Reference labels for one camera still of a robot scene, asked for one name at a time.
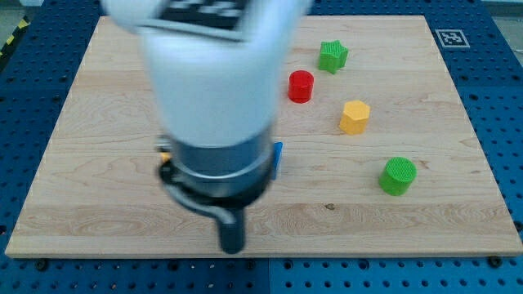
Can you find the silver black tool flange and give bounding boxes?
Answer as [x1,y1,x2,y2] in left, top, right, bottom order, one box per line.
[156,126,274,209]

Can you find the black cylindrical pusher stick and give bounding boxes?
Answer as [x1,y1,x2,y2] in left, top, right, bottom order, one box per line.
[217,208,245,254]

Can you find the yellow heart block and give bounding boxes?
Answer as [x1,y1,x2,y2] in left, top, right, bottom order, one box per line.
[160,152,172,163]

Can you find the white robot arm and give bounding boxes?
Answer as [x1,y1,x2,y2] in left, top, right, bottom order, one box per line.
[101,0,311,254]

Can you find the blue block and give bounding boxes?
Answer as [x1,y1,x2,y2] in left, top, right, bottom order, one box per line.
[271,141,284,180]

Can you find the red cylinder block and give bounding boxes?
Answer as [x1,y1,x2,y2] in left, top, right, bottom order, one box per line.
[288,70,314,104]

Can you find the yellow hexagon block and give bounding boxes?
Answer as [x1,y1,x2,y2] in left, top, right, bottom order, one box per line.
[338,100,371,135]

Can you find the light wooden board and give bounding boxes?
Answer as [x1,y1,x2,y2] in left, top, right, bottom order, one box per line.
[6,16,522,259]

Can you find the green star block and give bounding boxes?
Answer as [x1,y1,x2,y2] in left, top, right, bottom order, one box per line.
[318,40,349,74]

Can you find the green cylinder block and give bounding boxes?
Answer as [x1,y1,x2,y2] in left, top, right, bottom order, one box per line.
[378,157,418,196]

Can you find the white fiducial marker tag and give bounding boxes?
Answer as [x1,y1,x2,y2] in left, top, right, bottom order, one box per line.
[436,29,470,48]

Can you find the grey cable on gripper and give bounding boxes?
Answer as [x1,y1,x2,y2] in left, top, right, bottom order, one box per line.
[161,179,237,225]

